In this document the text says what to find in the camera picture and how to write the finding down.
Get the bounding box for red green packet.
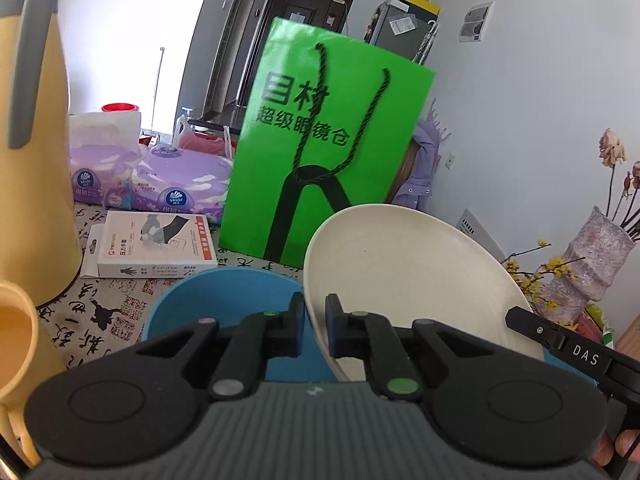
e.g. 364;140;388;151
575;305;616;348

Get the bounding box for pink mottled vase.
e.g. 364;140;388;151
542;205;636;326

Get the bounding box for yellow thermos jug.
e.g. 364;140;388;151
0;0;83;306

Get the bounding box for white glove box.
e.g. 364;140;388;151
80;210;219;279

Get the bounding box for wall panel box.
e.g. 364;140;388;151
459;2;495;42

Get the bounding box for cream plate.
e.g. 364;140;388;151
303;203;546;383

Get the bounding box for purple jacket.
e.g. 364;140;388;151
392;100;453;211

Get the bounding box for person's right hand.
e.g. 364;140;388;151
590;429;640;468

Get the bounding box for dark wooden door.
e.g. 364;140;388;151
248;0;355;111

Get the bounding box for grey fridge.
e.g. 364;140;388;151
365;1;436;63

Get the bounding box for folded umbrella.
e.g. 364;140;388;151
412;20;438;66

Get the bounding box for yellow mug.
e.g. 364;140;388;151
0;280;68;468

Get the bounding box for green paper bag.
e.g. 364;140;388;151
218;16;437;273

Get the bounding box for yellow box on fridge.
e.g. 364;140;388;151
397;0;441;16

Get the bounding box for yellow flower sprigs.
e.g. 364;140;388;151
502;240;586;311

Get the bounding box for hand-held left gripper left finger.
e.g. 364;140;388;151
135;292;306;402

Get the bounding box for white printed card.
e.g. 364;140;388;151
457;208;506;261

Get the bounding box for open purple tissue pack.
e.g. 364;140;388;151
69;110;151;211

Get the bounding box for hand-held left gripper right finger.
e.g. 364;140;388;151
325;294;506;402

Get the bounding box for wooden chair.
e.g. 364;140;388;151
392;140;421;201

